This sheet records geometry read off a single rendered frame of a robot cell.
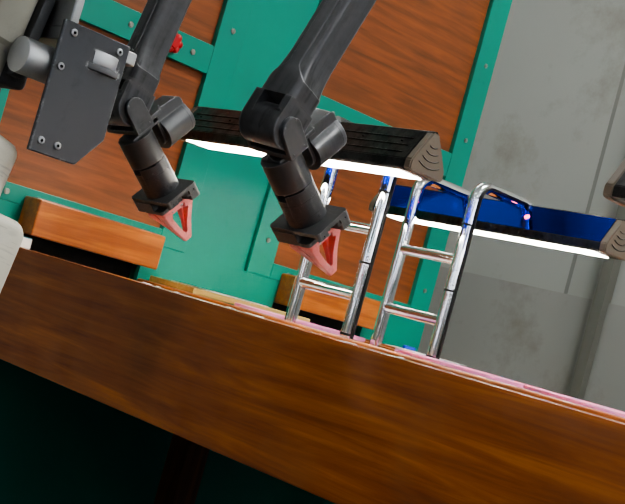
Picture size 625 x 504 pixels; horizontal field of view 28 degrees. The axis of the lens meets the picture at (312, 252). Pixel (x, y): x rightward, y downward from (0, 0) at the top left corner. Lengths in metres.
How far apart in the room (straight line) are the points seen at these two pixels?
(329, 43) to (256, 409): 0.49
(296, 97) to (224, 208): 1.08
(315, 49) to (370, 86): 1.29
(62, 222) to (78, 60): 0.90
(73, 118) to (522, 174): 3.42
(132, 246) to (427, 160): 0.76
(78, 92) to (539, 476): 0.70
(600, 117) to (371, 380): 3.31
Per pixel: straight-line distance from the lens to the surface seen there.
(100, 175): 2.52
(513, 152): 4.87
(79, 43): 1.53
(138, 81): 1.96
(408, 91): 3.06
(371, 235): 2.21
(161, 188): 2.01
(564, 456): 1.32
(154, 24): 2.00
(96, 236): 2.44
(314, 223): 1.73
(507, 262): 4.76
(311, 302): 2.82
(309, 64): 1.67
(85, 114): 1.54
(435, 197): 2.67
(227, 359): 1.68
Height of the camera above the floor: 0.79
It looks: 3 degrees up
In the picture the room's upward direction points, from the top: 15 degrees clockwise
